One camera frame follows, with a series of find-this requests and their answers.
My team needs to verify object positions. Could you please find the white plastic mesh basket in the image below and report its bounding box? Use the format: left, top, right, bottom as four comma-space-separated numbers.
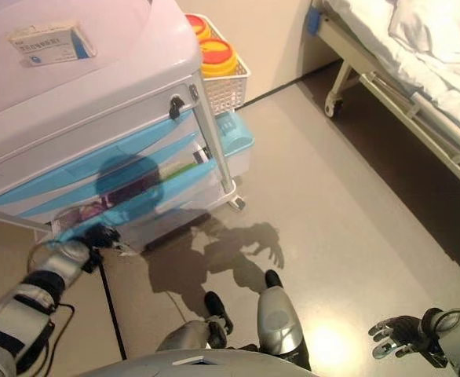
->
192, 13, 251, 117

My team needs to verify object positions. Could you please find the pink medicine box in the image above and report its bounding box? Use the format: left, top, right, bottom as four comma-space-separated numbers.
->
67, 199, 108, 225

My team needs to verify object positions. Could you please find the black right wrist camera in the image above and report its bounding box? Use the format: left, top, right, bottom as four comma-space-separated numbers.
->
428, 341, 451, 368

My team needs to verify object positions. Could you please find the white bed caster wheel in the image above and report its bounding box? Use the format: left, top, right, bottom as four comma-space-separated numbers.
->
323, 96, 345, 119

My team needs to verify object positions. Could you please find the light blue lid waste bin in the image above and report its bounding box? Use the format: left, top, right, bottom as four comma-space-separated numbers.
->
214, 112, 257, 178

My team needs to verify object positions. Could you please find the white blue medicine box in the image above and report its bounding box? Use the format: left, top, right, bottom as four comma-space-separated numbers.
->
6, 20, 98, 68

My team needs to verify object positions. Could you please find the silver left robot leg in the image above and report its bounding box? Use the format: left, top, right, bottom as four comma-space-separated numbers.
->
157, 290, 235, 353

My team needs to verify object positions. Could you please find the blue bed corner bumper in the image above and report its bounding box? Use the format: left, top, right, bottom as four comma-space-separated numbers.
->
306, 5, 321, 36

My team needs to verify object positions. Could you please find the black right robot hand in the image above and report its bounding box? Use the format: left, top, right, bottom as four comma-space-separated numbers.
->
368, 315, 427, 361

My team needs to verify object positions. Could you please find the white bed mattress sheet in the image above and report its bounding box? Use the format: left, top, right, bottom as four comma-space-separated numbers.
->
323, 0, 460, 146

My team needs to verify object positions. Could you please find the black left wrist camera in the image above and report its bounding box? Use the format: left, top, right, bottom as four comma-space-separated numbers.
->
81, 249, 105, 275

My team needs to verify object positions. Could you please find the yellow container red lid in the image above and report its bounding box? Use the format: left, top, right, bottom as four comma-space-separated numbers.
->
198, 37, 239, 78
184, 13, 212, 42

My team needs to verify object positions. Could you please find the black cart lock key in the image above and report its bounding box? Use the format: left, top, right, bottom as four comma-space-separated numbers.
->
169, 96, 186, 121

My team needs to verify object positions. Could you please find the white medical cart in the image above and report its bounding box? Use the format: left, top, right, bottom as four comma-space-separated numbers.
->
0, 0, 257, 252

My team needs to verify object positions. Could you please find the grey robot torso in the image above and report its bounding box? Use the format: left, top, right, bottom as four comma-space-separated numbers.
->
76, 347, 309, 377

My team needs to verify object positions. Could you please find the silver right robot leg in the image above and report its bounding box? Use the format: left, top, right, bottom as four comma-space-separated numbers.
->
257, 269, 313, 372

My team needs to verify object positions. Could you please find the silver robot leg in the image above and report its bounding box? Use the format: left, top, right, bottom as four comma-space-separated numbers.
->
157, 290, 235, 353
257, 269, 313, 372

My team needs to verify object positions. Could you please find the green white medicine box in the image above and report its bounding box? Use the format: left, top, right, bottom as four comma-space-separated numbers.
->
157, 161, 199, 181

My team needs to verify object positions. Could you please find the blue front cart drawer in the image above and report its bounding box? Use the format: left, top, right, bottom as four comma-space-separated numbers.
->
0, 112, 195, 211
51, 147, 220, 247
16, 131, 206, 221

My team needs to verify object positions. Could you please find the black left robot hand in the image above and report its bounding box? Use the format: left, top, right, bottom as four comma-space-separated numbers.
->
78, 224, 135, 256

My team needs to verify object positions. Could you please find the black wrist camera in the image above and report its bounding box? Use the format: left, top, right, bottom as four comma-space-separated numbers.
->
428, 341, 451, 368
81, 249, 105, 275

